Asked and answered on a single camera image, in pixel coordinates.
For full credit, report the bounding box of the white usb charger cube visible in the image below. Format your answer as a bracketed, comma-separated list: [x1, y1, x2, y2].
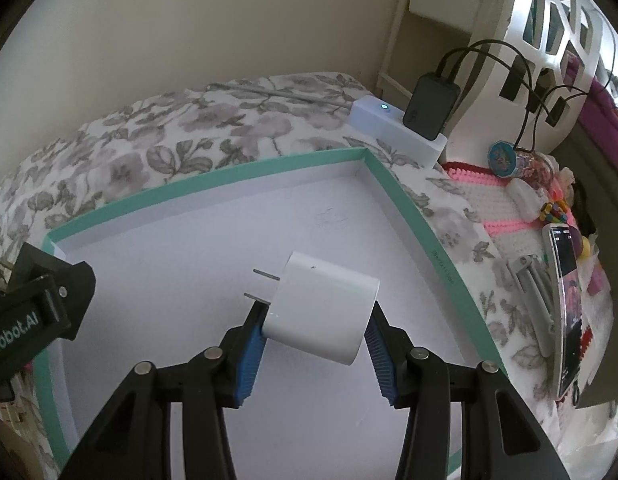
[254, 252, 380, 366]

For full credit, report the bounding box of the teal shallow cardboard tray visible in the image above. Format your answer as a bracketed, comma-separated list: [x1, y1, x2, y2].
[34, 148, 499, 479]

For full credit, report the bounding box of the grey metal phone stand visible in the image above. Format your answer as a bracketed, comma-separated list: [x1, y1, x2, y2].
[507, 255, 558, 358]

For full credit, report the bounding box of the pink white crochet mat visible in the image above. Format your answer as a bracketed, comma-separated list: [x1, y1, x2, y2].
[438, 160, 618, 480]

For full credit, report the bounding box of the smartphone on stand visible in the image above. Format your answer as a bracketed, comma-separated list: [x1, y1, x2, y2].
[542, 223, 582, 400]

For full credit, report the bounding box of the floral grey white blanket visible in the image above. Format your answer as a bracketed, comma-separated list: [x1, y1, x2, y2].
[0, 73, 558, 437]

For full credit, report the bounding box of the round blue sticker jar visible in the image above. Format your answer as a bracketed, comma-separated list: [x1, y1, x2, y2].
[488, 141, 517, 178]

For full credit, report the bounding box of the white power strip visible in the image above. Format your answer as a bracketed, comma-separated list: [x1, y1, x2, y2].
[348, 96, 448, 169]

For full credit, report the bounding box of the black power adapter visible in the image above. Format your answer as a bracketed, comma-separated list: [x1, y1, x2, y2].
[402, 73, 461, 141]

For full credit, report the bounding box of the white side shelf unit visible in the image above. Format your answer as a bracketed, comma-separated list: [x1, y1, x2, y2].
[374, 0, 504, 107]

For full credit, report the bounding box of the white cut-out shelf panel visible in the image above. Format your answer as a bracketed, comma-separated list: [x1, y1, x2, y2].
[446, 0, 618, 166]

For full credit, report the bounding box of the black cable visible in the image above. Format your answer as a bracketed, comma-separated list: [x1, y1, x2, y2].
[434, 39, 618, 154]

